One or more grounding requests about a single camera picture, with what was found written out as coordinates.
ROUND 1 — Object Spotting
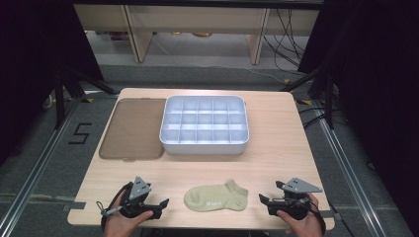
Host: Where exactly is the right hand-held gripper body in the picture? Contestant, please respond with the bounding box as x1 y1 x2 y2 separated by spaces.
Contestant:
275 177 324 221

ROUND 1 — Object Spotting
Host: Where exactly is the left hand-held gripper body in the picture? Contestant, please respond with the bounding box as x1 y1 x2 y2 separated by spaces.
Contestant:
119 176 163 221

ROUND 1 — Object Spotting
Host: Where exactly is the pale green ankle sock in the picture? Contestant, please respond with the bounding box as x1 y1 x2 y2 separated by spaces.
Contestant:
183 179 249 212

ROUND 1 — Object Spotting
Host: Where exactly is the white divided storage box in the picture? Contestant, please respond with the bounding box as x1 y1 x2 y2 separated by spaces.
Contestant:
158 95 250 156

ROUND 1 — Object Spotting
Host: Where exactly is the person's right hand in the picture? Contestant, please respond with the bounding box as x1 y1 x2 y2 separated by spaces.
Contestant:
276 193 324 237

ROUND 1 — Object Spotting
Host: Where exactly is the person's left hand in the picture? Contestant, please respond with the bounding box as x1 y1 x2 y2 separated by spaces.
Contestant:
103 190 154 237

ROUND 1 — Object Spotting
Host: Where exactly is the brown translucent box lid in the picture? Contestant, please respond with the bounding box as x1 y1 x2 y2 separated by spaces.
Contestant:
98 98 168 162

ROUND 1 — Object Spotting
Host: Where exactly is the grey floor tape strip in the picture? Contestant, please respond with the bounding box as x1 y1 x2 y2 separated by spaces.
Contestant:
61 200 87 212

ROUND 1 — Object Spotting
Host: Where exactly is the black metal stand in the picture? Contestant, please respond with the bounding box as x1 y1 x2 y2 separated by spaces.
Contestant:
280 64 336 130
53 64 121 130

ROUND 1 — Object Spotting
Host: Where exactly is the black curtain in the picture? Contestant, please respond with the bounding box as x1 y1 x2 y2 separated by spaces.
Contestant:
297 0 419 228
0 0 105 166

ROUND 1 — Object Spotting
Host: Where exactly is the black wrist strap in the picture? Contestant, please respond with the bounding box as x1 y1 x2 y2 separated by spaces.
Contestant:
100 182 134 233
307 198 328 236

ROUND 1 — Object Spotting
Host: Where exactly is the grey wrist cord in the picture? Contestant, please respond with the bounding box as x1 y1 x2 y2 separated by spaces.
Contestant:
95 200 124 217

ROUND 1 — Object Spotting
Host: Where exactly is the aluminium floor rail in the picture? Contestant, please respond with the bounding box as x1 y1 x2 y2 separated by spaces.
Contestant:
0 98 83 237
311 99 387 237

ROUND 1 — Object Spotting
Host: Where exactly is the black floor cable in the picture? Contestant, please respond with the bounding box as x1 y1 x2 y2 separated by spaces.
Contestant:
297 106 328 130

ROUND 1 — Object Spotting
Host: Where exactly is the bundle of black cables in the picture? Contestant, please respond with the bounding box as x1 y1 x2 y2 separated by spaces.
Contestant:
262 8 308 75

